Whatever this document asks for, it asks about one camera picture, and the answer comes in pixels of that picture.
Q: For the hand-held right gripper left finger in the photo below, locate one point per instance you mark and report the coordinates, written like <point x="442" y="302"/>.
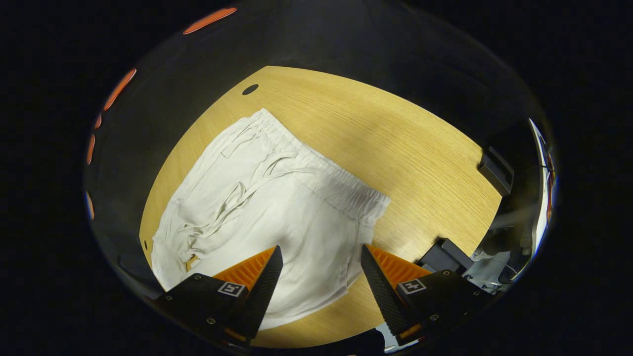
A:
<point x="262" y="291"/>

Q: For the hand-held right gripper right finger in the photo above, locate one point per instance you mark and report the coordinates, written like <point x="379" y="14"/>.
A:
<point x="383" y="291"/>

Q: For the white jeans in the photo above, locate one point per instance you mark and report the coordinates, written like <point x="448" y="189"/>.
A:
<point x="277" y="217"/>

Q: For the dark grey block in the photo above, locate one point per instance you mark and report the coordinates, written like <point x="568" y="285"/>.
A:
<point x="442" y="256"/>
<point x="496" y="170"/>

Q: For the white crumpled cloth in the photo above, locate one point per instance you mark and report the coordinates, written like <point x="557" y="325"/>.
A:
<point x="489" y="271"/>

